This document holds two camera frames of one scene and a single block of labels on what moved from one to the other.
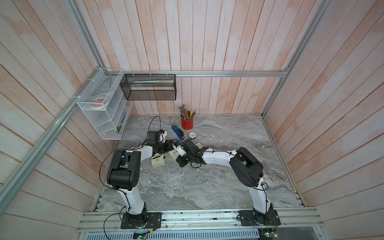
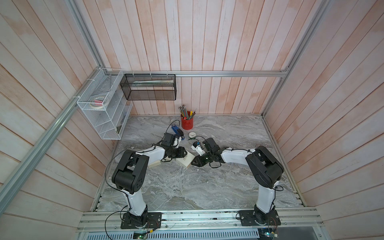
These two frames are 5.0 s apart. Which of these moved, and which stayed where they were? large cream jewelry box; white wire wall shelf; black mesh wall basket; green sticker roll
Moved: large cream jewelry box
Stayed: white wire wall shelf; black mesh wall basket; green sticker roll
